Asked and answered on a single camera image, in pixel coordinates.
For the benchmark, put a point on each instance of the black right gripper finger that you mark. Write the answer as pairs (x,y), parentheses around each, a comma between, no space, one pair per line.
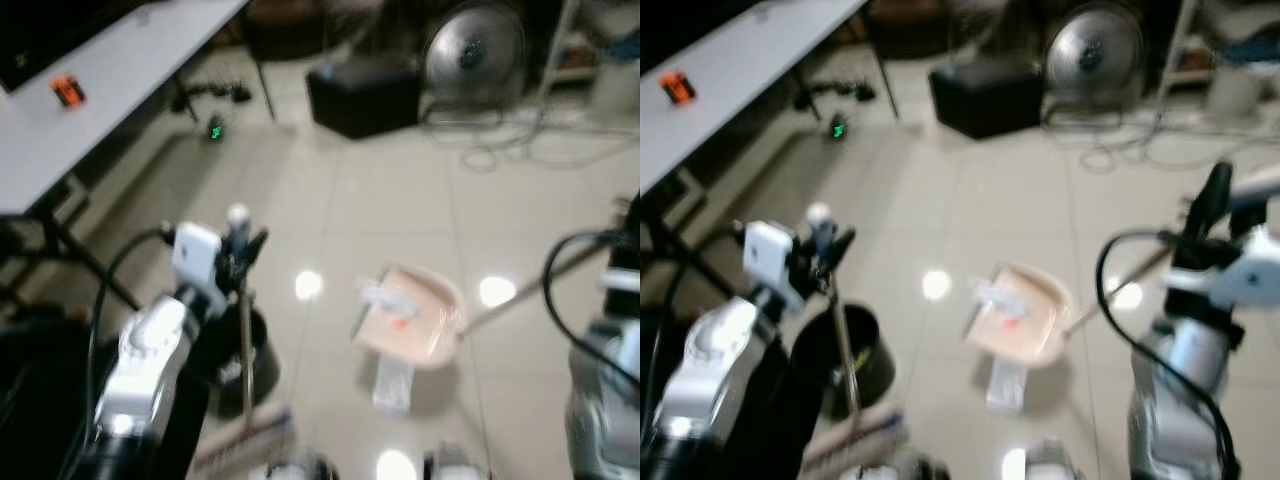
(1216,195)

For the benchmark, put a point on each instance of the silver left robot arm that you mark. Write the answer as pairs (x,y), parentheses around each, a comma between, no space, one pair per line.
(715,365)
(150,360)

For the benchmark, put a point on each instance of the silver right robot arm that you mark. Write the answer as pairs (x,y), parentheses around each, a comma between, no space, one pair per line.
(605,400)
(1185,380)

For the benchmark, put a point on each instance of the round metal floor fan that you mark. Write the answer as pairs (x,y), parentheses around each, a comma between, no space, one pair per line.
(1095,50)
(475,55)

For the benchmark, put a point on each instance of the black round waste bin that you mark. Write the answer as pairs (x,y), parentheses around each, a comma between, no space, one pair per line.
(262,365)
(875,360)

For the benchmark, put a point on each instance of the small green-lit device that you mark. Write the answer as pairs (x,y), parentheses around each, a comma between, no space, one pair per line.
(838,127)
(215,129)

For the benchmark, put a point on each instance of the white crumpled paper scrap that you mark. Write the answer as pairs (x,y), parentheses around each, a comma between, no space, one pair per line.
(997,295)
(382,295)

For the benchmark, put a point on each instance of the white shelf rack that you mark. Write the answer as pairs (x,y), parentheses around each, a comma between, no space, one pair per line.
(600,50)
(1240,50)

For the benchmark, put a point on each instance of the black power strip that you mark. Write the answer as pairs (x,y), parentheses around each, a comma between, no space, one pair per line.
(215,94)
(840,92)

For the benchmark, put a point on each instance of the orange and black device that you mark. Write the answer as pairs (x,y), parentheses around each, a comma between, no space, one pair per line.
(68,90)
(677,87)

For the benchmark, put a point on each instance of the black box stool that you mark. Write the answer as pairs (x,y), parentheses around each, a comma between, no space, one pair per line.
(985,100)
(365,100)

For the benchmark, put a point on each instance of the grey table with black legs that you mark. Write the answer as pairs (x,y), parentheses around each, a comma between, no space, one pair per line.
(730,90)
(90,110)

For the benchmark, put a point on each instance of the white paper strip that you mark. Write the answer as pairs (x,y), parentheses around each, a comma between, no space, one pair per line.
(393,385)
(1006,388)

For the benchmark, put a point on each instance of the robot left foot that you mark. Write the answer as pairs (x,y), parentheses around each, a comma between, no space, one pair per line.
(300,467)

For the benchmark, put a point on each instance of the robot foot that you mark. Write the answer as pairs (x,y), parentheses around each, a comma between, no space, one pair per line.
(300,467)
(455,463)
(1055,462)

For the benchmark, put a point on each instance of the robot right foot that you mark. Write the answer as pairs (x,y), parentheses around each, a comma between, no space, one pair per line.
(455,463)
(1055,462)

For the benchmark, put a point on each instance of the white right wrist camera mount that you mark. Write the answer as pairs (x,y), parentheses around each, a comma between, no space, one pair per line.
(622,281)
(1245,265)

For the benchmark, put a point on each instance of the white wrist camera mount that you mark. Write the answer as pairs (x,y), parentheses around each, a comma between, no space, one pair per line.
(622,281)
(1245,265)
(196,255)
(768,255)

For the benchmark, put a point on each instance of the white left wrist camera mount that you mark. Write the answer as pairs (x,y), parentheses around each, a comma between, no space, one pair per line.
(768,255)
(196,255)

